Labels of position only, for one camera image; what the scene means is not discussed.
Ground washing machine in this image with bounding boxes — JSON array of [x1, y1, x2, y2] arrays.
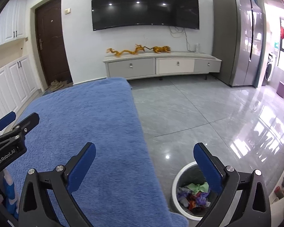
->
[[262, 53, 275, 86]]

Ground golden tiger figurine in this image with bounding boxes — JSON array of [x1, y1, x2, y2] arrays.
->
[[144, 46, 171, 53]]

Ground beige slippers at door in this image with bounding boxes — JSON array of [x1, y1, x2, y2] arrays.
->
[[49, 80, 73, 91]]

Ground dark brown entry door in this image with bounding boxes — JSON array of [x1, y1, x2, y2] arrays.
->
[[35, 0, 72, 85]]

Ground blue fluffy blanket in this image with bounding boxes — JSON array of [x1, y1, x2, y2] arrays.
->
[[7, 78, 188, 226]]

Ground red orange snack bag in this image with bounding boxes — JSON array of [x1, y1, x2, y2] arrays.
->
[[188, 200, 199, 212]]

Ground white bottle on cabinet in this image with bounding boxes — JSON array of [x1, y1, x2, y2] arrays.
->
[[195, 43, 200, 53]]

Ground black wall television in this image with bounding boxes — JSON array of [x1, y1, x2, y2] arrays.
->
[[92, 0, 200, 31]]

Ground grey steel refrigerator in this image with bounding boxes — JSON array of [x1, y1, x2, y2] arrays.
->
[[212, 0, 264, 87]]

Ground white grey TV cabinet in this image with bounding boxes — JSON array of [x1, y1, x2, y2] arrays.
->
[[103, 52, 222, 79]]

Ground purple stool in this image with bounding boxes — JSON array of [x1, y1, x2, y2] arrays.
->
[[276, 81, 284, 98]]

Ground purple wrapper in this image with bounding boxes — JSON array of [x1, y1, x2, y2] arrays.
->
[[196, 191, 211, 208], [177, 187, 192, 200]]

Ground white upper wall cabinets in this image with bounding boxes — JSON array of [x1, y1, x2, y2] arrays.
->
[[0, 0, 27, 45]]

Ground golden dragon figurine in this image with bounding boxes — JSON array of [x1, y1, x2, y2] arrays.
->
[[106, 44, 145, 57]]

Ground beige light switch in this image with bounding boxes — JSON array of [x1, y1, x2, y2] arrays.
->
[[65, 8, 71, 15]]

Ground white rim trash bin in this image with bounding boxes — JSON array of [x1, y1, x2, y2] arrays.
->
[[171, 162, 217, 221]]

